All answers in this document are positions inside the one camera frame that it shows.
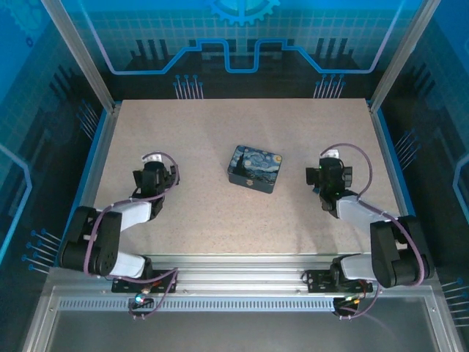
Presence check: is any slotted grey cable duct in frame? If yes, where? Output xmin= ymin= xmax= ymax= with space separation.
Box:
xmin=58 ymin=298 xmax=339 ymax=311

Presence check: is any wide aluminium mounting rail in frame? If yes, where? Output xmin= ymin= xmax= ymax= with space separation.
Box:
xmin=47 ymin=254 xmax=440 ymax=295

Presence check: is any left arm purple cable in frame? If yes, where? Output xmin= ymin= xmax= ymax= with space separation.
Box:
xmin=83 ymin=153 xmax=181 ymax=320

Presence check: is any aluminium frame post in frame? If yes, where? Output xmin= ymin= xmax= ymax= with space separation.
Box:
xmin=39 ymin=0 xmax=124 ymax=113
xmin=367 ymin=0 xmax=440 ymax=113

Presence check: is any aluminium side rail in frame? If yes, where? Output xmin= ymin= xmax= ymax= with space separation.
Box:
xmin=60 ymin=102 xmax=124 ymax=267
xmin=367 ymin=100 xmax=433 ymax=267

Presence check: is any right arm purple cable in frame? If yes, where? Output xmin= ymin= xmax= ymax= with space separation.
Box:
xmin=321 ymin=142 xmax=429 ymax=322

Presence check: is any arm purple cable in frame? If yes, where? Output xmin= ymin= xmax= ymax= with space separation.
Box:
xmin=321 ymin=142 xmax=429 ymax=322
xmin=83 ymin=153 xmax=181 ymax=320

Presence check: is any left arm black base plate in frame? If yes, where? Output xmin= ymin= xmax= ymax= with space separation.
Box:
xmin=111 ymin=269 xmax=179 ymax=294

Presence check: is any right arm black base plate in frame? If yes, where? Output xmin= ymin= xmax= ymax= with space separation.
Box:
xmin=302 ymin=270 xmax=374 ymax=294

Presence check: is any starry night painted tin box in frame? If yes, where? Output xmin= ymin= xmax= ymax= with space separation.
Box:
xmin=227 ymin=144 xmax=283 ymax=194

